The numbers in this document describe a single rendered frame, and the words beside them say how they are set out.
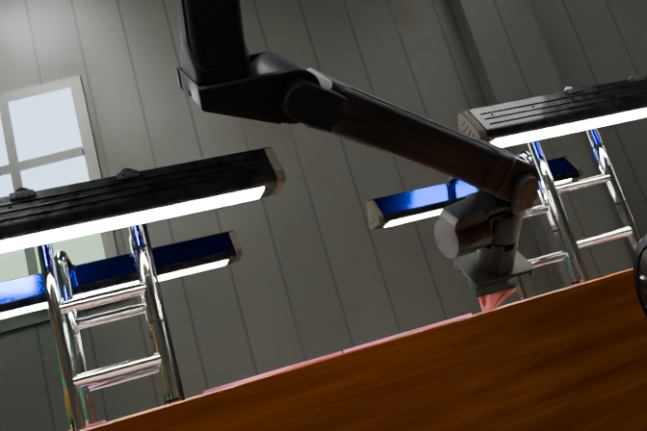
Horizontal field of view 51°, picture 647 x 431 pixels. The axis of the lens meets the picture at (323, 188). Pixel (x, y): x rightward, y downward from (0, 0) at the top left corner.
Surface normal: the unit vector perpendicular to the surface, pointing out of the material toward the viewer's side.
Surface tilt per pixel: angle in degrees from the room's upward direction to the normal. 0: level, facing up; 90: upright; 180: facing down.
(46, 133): 90
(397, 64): 90
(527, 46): 90
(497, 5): 90
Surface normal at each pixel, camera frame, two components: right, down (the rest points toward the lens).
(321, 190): 0.04, -0.25
